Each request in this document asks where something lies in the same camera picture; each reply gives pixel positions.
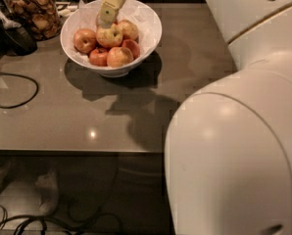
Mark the white shoe under table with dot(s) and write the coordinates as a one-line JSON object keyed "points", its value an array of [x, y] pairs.
{"points": [[47, 185]]}

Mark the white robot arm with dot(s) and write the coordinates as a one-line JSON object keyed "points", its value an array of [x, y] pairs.
{"points": [[228, 151]]}

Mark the red right apple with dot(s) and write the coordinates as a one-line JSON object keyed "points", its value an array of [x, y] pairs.
{"points": [[133, 46]]}

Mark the red apple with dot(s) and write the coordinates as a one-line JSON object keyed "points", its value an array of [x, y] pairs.
{"points": [[133, 46], [98, 57]]}

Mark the red-yellow left apple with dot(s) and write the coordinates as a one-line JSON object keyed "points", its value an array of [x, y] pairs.
{"points": [[84, 40]]}

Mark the yellow-red apple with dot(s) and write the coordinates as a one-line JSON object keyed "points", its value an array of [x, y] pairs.
{"points": [[109, 37], [129, 29]]}

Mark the white ceramic bowl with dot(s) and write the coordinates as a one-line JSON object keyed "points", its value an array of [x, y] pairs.
{"points": [[146, 46]]}

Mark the black appliance on counter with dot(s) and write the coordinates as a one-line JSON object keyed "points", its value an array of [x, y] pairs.
{"points": [[15, 38]]}

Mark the glass jar of dried chips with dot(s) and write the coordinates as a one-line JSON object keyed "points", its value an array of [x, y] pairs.
{"points": [[41, 16]]}

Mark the red front left apple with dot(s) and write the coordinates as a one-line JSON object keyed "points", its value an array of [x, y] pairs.
{"points": [[98, 57]]}

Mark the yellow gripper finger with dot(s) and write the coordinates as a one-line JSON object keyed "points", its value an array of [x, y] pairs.
{"points": [[109, 11]]}

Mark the yellow-orange front apple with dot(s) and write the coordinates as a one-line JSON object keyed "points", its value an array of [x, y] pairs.
{"points": [[119, 56]]}

